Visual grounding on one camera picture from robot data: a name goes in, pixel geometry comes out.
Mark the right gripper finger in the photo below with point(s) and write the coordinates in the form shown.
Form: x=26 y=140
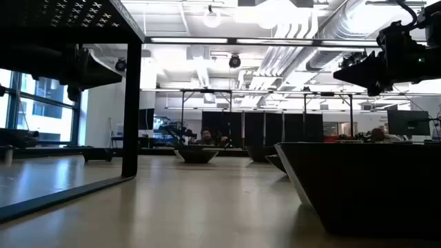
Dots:
x=361 y=72

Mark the black ceiling spot lamp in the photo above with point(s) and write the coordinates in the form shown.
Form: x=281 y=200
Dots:
x=234 y=61
x=120 y=64

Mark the person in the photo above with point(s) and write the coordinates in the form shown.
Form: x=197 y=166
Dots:
x=378 y=134
x=206 y=135

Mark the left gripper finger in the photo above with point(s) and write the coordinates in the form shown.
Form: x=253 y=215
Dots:
x=101 y=70

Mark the black background robot arm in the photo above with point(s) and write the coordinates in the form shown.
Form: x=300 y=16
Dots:
x=175 y=132

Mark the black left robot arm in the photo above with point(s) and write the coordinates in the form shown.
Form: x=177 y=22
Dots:
x=31 y=62

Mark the black computer monitor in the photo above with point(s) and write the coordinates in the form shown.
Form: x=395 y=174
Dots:
x=408 y=122

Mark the black partition panels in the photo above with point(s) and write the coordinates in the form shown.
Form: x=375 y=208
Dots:
x=255 y=127

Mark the black ceiling lamp cluster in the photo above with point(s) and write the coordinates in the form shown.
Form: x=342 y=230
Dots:
x=351 y=59

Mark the small square black plate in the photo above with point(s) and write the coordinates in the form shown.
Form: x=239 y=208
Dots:
x=256 y=153

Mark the black wall screen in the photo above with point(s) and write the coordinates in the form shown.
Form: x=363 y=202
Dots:
x=146 y=118

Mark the large window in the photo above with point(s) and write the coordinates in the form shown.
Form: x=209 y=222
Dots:
x=48 y=113

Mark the black beam with light strips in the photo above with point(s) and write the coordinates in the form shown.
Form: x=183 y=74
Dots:
x=232 y=41

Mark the small white cylinder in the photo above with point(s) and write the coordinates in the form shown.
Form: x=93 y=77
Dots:
x=8 y=156

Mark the black table frame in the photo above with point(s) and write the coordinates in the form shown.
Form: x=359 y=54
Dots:
x=155 y=151

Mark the black perforated metal shelf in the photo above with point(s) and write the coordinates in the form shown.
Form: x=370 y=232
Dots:
x=69 y=17

